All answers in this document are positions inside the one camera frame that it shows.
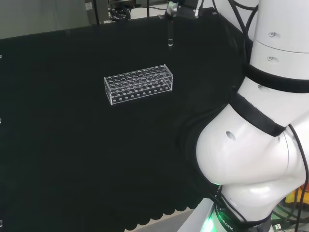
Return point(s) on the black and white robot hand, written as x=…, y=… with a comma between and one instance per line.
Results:
x=186, y=9

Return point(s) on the clear glass test tube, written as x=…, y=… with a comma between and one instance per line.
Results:
x=170, y=33

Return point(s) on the clear plastic test tube rack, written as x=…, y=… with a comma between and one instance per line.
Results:
x=137, y=83

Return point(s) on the black tripod pole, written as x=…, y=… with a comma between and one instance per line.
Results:
x=97, y=12

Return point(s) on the grey equipment cabinet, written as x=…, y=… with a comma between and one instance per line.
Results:
x=90, y=10

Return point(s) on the black bench cloth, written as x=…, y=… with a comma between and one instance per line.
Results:
x=84, y=145

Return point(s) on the yellow and orange box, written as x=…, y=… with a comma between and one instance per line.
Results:
x=295, y=197

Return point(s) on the silver usb plug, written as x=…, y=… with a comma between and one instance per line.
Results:
x=278, y=226

